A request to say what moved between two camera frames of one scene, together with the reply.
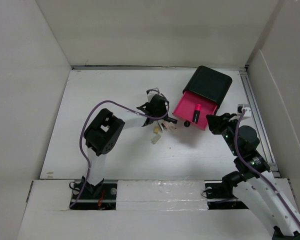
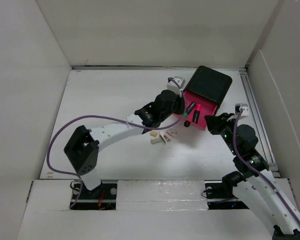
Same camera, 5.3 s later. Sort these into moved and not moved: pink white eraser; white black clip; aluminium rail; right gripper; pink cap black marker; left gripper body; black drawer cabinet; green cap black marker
Moved: left gripper body; white black clip; pink white eraser; green cap black marker
Not moved: aluminium rail; black drawer cabinet; right gripper; pink cap black marker
